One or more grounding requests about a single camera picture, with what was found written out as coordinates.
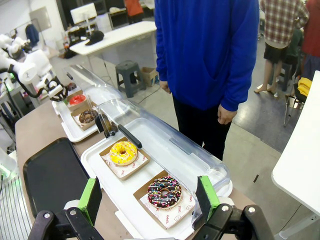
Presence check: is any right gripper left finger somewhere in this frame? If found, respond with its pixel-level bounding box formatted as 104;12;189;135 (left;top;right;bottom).
27;176;105;240

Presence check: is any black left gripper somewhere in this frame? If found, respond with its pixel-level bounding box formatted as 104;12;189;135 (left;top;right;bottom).
45;78;69;105

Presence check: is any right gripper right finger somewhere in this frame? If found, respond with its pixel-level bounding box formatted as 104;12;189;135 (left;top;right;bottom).
192;174;276;240

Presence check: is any red glazed donut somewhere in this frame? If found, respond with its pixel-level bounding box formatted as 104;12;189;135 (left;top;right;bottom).
68;94;87;106

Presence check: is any brown cardboard food tray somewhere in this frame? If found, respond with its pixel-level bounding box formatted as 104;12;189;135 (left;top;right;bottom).
65;90;91;112
70;100;101;132
132;170;199;231
98;136;152;182

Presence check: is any person's left forearm blue sleeve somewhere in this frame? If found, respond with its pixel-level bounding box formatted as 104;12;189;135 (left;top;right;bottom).
220;42;260;113

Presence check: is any person's right forearm blue sleeve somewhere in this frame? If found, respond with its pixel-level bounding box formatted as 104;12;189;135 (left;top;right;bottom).
154;32;176;84

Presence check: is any chocolate donut with nuts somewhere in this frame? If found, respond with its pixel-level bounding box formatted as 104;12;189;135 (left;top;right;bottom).
78;108;99;125

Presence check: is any black plastic serving tray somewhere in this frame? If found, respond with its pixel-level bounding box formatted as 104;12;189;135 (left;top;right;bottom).
22;136;102;219

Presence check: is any yellow glazed donut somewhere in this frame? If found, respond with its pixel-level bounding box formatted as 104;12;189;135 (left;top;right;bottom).
109;140;139;167

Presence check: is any chocolate donut with colourful sprinkles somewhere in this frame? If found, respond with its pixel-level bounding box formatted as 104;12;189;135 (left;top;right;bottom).
146;175;183;209

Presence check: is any person's left hand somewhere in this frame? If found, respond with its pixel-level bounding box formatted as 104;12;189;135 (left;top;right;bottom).
216;104;238;126

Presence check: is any person's right hand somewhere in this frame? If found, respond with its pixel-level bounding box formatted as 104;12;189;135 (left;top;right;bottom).
159;79;172;95

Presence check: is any white display case base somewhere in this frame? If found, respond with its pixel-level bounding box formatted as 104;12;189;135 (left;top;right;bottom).
80;117;234;240
51;98;105;144

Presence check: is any clear display case lid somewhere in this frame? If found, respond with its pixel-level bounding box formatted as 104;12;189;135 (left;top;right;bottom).
95;97;232;226
63;64;122;109

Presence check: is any printed white paper liner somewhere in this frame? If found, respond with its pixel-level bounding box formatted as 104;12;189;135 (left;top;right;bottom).
102;149;149;180
139;186;197;230

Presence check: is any black cap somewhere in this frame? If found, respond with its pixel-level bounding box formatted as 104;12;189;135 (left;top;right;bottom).
84;30;106;47

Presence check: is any hanging dark blue jacket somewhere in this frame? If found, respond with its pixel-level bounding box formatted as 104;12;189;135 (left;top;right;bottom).
24;23;41;48

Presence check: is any grey plastic stool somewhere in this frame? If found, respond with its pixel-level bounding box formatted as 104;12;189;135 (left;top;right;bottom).
114;59;147;99

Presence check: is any white ribbed cover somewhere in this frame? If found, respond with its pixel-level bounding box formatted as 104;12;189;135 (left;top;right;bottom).
0;147;34;240

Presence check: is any white table with clamp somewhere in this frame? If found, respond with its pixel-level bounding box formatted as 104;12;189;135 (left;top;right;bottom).
69;20;158;76

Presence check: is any white monitor back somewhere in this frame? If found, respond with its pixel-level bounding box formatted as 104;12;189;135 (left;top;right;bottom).
69;2;99;25

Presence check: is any small open cardboard box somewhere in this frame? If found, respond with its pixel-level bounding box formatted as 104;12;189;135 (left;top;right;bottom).
140;66;160;88

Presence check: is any large white table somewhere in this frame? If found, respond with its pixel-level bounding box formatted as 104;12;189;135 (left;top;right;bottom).
270;69;320;240

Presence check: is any person in orange top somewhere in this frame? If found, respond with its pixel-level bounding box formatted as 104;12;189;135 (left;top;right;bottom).
123;0;145;25

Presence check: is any black metal chair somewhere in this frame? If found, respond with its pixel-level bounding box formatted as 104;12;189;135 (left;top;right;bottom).
283;81;309;128

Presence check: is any yellow cloth item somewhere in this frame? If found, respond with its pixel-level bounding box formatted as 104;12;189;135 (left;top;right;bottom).
296;76;314;98

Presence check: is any person in blue hoodie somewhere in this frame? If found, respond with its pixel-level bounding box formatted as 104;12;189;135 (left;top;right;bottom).
153;0;260;162

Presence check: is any person in plaid shirt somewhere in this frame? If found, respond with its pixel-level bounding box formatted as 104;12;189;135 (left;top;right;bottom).
253;0;311;95

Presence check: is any person in red top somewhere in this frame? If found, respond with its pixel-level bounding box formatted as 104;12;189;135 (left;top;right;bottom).
300;0;320;81

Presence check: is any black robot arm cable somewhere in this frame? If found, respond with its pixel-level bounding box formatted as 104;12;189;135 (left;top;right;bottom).
0;67;51;99

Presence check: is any grey wall panel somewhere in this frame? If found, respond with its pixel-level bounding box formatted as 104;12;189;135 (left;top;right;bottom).
29;6;53;33

